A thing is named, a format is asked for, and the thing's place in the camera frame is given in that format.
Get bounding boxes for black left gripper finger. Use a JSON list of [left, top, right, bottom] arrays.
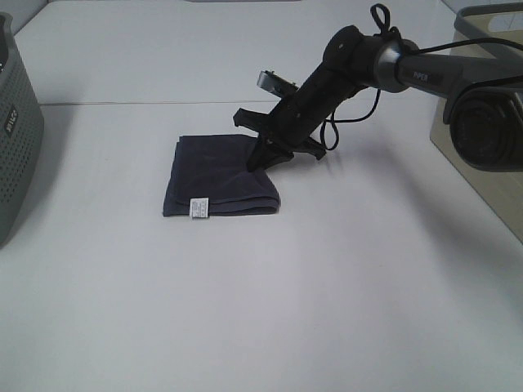
[[247, 136, 273, 171]]

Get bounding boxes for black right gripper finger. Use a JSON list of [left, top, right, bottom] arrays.
[[257, 144, 294, 168]]

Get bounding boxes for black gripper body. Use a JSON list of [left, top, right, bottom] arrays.
[[233, 69, 347, 160]]

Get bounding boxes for dark grey towel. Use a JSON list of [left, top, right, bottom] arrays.
[[163, 134, 280, 216]]

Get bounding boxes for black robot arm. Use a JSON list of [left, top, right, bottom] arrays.
[[233, 26, 522, 172]]

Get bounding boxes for white towel care label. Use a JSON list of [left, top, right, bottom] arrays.
[[190, 198, 209, 219]]

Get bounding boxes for beige bin with grey rim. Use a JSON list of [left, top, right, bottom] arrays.
[[429, 5, 523, 176]]

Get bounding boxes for grey perforated plastic basket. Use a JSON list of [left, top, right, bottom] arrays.
[[1, 12, 44, 243]]

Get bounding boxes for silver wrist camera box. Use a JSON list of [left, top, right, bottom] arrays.
[[257, 70, 298, 98]]

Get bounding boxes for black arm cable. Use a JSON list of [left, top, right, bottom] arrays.
[[320, 3, 523, 151]]

